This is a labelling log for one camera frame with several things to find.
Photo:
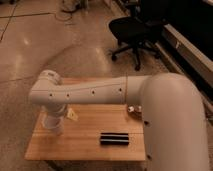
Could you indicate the long white desk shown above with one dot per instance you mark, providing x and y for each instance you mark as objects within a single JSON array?
[{"x": 198, "y": 60}]

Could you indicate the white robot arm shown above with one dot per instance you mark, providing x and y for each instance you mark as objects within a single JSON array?
[{"x": 173, "y": 113}]

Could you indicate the wooden table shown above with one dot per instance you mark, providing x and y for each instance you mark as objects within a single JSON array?
[{"x": 86, "y": 111}]

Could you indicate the black rectangular box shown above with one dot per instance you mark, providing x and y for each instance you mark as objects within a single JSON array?
[{"x": 114, "y": 138}]

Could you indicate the black office chair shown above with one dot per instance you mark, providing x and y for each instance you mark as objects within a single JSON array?
[{"x": 145, "y": 24}]

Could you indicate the white ceramic cup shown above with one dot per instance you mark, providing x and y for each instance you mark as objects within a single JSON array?
[{"x": 55, "y": 129}]

